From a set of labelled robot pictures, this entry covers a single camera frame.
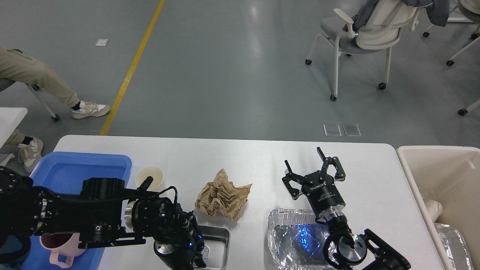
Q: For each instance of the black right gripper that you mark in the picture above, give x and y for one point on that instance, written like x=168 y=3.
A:
x=322 y=195

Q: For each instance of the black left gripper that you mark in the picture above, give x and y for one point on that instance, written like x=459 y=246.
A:
x=182 y=248

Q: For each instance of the square steel tray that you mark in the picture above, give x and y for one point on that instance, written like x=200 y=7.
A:
x=216 y=247

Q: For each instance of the pink mug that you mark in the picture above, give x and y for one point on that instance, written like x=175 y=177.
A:
x=64 y=248

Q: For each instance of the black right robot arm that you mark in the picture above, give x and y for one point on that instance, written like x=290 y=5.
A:
x=342 y=249

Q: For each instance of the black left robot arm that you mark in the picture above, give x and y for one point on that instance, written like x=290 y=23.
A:
x=105 y=214

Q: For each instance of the floor outlet plates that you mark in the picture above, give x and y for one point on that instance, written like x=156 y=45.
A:
x=336 y=130

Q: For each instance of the aluminium foil tray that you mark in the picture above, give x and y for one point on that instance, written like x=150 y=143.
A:
x=296 y=239

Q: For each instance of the crumpled brown paper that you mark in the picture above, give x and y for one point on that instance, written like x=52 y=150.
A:
x=222 y=196

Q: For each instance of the cream paper cup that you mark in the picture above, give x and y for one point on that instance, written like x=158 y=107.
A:
x=150 y=171

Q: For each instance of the white cup in bin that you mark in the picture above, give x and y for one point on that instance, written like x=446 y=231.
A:
x=434 y=209

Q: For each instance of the beige plastic bin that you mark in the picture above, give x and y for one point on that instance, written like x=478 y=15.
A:
x=449 y=175

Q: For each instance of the foil tray in bin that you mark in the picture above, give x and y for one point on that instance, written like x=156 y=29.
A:
x=455 y=246

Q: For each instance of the blue plastic tray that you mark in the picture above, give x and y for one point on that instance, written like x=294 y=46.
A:
x=64 y=172

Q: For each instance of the white office chair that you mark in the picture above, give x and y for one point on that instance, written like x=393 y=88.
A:
x=381 y=32

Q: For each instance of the grey jacket on chair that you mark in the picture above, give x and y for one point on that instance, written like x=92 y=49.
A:
x=437 y=11

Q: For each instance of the white side table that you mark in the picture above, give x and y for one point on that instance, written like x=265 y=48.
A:
x=9 y=121

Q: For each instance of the person in black sweater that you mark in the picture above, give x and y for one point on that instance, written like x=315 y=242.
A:
x=18 y=66

